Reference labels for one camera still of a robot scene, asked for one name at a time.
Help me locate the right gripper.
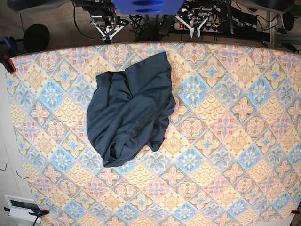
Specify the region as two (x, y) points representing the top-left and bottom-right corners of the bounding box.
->
(90, 15), (128, 44)

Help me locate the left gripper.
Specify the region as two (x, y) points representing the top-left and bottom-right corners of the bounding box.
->
(175, 8), (212, 38)

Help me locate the dark blue t-shirt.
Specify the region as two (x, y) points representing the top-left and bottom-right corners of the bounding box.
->
(86, 52), (175, 168)

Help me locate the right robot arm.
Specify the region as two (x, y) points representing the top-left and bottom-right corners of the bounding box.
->
(71, 0), (130, 44)

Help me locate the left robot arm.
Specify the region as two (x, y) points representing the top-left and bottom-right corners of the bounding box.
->
(174, 0), (234, 38)

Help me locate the white power strip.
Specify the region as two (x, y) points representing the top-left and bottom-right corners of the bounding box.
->
(174, 21), (219, 32)

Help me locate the black round stand base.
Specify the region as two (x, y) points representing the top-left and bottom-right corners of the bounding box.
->
(23, 24), (50, 53)

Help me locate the black speaker upper right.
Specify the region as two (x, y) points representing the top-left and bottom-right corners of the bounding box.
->
(281, 12), (295, 31)

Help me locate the patterned tablecloth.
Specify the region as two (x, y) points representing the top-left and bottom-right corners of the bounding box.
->
(6, 43), (301, 226)

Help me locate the blue orange clamp lower left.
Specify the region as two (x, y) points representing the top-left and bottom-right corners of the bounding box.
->
(4, 207), (49, 226)

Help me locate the orange clamp lower right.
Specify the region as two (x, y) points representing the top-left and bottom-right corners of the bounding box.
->
(291, 210), (300, 214)

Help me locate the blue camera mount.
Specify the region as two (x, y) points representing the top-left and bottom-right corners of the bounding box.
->
(111, 0), (184, 15)

